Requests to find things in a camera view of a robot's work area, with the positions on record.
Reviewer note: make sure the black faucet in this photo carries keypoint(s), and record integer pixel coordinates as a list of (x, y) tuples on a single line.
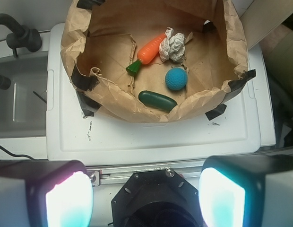
[(21, 36)]

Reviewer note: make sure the grey sink basin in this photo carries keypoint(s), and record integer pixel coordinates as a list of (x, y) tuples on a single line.
[(23, 105)]

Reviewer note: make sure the aluminium rail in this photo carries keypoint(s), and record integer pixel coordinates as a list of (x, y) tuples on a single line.
[(105, 175)]

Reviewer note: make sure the crumpled white paper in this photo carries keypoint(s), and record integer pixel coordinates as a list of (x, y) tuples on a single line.
[(172, 47)]

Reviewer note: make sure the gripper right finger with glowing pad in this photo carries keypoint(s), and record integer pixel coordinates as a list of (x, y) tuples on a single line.
[(247, 191)]

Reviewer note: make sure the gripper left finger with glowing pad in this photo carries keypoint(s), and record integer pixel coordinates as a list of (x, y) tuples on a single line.
[(45, 194)]

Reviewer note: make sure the green toy cucumber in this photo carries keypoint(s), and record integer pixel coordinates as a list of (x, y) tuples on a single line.
[(156, 100)]

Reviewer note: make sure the orange toy carrot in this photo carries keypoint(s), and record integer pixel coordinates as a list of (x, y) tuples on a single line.
[(146, 54)]

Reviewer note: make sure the brown paper bag tray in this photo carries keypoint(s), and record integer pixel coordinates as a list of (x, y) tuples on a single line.
[(101, 38)]

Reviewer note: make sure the white plastic bin lid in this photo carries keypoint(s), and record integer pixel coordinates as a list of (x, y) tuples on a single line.
[(103, 140)]

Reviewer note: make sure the blue dimpled ball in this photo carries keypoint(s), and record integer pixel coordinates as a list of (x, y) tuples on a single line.
[(176, 79)]

